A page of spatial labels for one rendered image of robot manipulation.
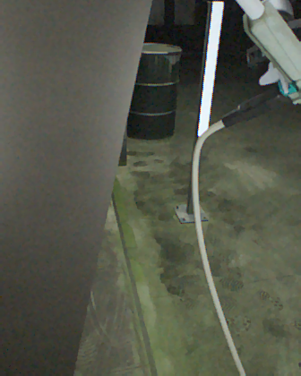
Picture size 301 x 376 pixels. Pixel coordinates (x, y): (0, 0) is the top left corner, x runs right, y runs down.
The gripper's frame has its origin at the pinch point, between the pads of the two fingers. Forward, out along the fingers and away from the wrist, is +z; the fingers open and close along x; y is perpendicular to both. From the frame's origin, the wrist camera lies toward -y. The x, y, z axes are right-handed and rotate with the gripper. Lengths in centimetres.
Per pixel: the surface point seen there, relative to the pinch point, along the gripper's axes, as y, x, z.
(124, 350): 101, -50, 48
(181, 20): 296, -289, -573
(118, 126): 8.8, 33.6, 23.3
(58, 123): 12.0, 39.4, 24.6
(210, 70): 60, -57, -90
